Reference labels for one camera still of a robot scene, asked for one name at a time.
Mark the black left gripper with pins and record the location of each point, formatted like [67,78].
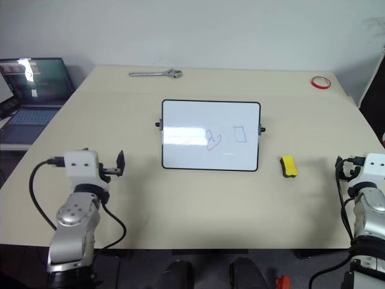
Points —
[110,171]

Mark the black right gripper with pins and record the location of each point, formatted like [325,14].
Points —
[352,174]

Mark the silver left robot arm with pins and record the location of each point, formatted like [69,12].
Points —
[73,216]

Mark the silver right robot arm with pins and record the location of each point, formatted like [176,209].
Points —
[371,210]

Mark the yellow and black eraser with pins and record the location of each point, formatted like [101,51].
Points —
[289,165]

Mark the red tape roll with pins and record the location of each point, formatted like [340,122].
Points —
[321,83]

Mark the open grey laptop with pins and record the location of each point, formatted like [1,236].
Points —
[33,99]

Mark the silver adjustable wrench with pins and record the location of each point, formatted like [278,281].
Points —
[150,73]

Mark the black device beside laptop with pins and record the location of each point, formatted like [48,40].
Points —
[7,106]

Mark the small black-framed whiteboard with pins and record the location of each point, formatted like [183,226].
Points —
[210,135]

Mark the small red object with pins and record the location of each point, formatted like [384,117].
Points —
[283,282]

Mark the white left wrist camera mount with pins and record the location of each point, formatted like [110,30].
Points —
[79,168]

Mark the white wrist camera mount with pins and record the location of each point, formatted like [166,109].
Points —
[79,168]
[374,170]

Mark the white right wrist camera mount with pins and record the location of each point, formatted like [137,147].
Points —
[374,170]

